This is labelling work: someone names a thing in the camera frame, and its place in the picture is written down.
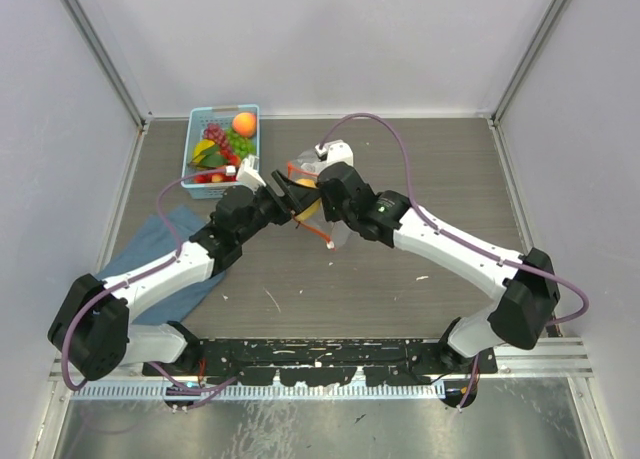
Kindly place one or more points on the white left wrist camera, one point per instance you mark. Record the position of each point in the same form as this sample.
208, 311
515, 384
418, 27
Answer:
246, 173

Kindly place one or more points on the clear zip bag orange zipper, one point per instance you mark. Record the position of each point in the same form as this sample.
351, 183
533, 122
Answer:
304, 170

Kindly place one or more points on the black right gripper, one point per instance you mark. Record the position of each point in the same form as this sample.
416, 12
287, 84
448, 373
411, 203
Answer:
330, 215

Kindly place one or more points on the purple grape bunch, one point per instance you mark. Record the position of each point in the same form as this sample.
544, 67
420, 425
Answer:
215, 133

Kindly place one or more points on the green grape bunch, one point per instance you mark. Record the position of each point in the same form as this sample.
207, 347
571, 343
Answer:
240, 145

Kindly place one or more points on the light blue plastic basket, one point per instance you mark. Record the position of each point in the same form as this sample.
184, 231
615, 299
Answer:
198, 120

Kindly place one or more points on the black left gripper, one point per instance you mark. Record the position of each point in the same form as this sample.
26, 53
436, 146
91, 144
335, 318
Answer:
295, 196

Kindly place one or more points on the slotted cable duct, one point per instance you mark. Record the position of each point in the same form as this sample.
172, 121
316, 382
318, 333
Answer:
162, 389

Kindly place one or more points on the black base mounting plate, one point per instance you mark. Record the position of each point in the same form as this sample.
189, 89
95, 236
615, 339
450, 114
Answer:
315, 363

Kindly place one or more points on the orange peach fruit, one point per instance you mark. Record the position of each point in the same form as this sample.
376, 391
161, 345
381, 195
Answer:
245, 124

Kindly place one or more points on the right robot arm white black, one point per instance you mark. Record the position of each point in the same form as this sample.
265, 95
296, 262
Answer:
519, 285

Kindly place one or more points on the red strawberries pile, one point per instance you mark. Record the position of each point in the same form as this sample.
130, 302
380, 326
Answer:
217, 175

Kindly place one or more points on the yellow star fruit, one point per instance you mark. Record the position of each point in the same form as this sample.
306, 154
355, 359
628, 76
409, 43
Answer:
200, 148

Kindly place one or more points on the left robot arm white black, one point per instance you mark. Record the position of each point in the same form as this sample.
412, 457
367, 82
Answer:
96, 330

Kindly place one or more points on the green leaves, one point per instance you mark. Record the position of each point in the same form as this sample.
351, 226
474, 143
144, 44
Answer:
213, 158

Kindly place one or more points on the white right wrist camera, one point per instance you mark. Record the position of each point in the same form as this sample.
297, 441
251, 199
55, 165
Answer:
334, 152

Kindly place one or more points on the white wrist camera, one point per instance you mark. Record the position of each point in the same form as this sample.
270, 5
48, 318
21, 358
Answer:
334, 152
246, 173

